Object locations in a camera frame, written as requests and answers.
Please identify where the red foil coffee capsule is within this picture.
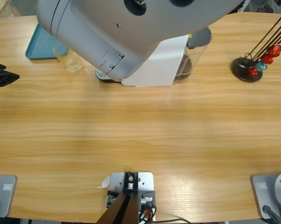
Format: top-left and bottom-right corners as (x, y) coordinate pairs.
(267, 45), (281, 57)
(261, 53), (274, 65)
(247, 67), (260, 77)

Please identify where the teal plastic tray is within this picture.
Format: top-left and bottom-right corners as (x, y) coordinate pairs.
(25, 24), (69, 61)

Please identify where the black capsule holder with rods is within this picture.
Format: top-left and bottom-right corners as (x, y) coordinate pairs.
(230, 15), (281, 83)

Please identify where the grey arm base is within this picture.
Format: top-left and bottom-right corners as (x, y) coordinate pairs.
(0, 174), (18, 218)
(251, 172), (281, 220)

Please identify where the white capsule coffee machine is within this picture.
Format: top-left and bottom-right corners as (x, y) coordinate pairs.
(95, 35), (189, 87)

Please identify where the wooden pallet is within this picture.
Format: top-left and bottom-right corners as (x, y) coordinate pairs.
(0, 0), (21, 20)

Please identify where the white paper scrap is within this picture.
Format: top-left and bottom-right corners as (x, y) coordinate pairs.
(97, 176), (111, 189)

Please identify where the red orange wire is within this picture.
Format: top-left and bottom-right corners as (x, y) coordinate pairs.
(140, 207), (155, 222)

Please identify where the black post with brackets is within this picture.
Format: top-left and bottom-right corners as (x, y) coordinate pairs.
(95, 172), (156, 224)

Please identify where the grey metal chair frame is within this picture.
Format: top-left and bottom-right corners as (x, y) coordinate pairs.
(236, 0), (281, 14)

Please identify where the thin black cable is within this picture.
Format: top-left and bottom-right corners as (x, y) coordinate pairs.
(138, 204), (190, 224)

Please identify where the blue foil coffee capsule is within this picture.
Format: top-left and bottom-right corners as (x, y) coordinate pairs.
(254, 60), (268, 72)

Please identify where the thick black base cable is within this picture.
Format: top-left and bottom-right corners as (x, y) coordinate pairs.
(262, 204), (281, 224)

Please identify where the clear drinking glass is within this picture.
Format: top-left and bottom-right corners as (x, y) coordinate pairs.
(52, 43), (84, 73)

